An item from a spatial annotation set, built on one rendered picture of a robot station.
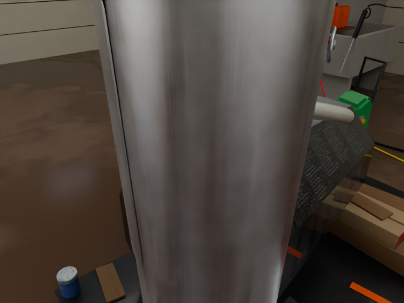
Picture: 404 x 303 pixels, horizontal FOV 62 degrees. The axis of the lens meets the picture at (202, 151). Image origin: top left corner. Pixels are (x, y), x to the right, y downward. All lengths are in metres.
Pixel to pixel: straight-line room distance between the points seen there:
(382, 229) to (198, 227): 2.05
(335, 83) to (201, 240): 4.43
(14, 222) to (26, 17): 5.15
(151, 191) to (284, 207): 0.06
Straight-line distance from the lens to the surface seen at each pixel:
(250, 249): 0.17
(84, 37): 7.71
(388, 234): 2.19
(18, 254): 2.41
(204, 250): 0.17
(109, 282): 2.02
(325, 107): 0.69
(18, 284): 2.23
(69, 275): 1.96
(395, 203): 2.65
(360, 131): 1.98
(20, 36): 7.29
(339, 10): 4.71
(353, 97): 3.17
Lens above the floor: 1.52
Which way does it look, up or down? 29 degrees down
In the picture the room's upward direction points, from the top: straight up
